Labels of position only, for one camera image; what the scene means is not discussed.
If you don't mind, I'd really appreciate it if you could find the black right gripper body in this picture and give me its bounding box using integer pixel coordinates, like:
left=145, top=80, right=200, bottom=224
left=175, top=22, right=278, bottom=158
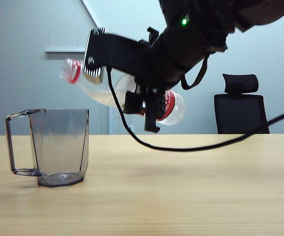
left=135, top=27, right=204, bottom=132

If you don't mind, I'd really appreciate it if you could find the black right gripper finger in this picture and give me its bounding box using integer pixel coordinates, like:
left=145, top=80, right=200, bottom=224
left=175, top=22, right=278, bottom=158
left=123, top=91, right=147, bottom=116

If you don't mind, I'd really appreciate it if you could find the clear red-labelled water bottle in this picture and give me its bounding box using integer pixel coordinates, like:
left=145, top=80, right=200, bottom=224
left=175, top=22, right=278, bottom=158
left=59, top=58, right=186, bottom=126

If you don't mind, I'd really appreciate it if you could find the transparent grey plastic mug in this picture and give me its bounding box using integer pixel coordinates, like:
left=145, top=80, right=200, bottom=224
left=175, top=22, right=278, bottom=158
left=4, top=109, right=90, bottom=188

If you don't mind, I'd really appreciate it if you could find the black office chair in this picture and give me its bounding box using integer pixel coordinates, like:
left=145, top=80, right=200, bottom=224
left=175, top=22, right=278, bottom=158
left=214, top=73, right=270, bottom=135

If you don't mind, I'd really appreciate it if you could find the vertical white wall cable duct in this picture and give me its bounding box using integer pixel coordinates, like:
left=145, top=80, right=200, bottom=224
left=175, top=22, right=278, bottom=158
left=107, top=106, right=113, bottom=135

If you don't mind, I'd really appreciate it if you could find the black strap loop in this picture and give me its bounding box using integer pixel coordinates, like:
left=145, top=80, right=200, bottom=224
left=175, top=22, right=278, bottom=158
left=180, top=53, right=210, bottom=90

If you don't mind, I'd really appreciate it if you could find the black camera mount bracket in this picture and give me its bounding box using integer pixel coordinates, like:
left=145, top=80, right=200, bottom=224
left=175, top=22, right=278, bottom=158
left=100, top=33, right=150, bottom=74

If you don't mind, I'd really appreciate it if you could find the thick black camera cable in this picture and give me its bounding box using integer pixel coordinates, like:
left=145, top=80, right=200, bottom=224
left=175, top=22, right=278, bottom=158
left=106, top=66, right=284, bottom=152

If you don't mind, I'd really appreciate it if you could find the finned wrist camera box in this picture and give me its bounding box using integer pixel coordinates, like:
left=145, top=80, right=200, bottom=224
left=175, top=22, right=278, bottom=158
left=83, top=27, right=106, bottom=85

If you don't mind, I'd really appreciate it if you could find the horizontal white wall cable duct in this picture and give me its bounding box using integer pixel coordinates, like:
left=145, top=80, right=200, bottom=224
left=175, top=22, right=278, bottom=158
left=45, top=48, right=87, bottom=55

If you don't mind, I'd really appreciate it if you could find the slanted white wall cable duct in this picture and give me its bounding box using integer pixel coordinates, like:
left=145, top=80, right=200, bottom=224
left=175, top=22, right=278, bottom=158
left=81, top=0, right=100, bottom=29

